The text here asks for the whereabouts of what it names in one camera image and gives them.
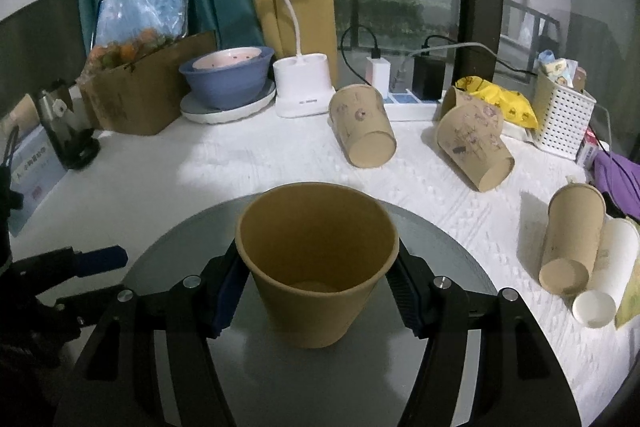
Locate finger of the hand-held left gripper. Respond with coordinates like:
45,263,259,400
35,284,123,325
14,245,129,280

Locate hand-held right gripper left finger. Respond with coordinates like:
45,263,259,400
55,239,252,427

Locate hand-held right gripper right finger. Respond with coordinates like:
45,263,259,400
384,247,583,427

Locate plain brown paper cup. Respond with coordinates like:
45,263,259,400
235,185,400,350

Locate printed brown paper cup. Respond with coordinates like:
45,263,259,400
328,84,397,169
434,103,516,193
440,85,476,120

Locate tall brown paper cup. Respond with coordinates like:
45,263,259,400
538,182,607,297

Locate white paper cup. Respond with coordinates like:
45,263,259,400
572,217,640,329

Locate grey round plate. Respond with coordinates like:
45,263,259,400
120,193,501,427

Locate blue and white booklet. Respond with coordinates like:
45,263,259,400
0,94,68,238

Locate black bottle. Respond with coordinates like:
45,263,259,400
33,79,102,171

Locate cardboard box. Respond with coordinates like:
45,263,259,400
77,30,219,137

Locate white round plate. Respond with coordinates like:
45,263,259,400
180,79,277,125

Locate white power strip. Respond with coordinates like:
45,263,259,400
382,89,447,122

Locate blue bowl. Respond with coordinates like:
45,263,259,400
179,46,276,111

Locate yellow plastic bag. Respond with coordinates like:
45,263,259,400
455,76,539,130

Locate black charger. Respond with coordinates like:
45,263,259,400
412,54,445,100

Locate yellow green packet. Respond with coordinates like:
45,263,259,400
614,257,640,332

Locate white charger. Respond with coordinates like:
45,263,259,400
366,55,391,92

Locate white desk lamp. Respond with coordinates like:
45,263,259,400
175,0,336,118

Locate pink bowl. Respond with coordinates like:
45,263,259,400
192,47,263,72

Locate clear bag of oranges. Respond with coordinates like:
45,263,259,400
82,0,190,70

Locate white perforated basket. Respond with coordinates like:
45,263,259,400
530,70,597,158

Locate red and white box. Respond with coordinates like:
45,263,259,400
576,127,612,168

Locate purple cloth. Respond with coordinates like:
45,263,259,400
590,149,640,223

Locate tissue packets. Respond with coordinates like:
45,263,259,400
536,49,588,94

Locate grey cable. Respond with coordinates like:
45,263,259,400
397,42,503,80

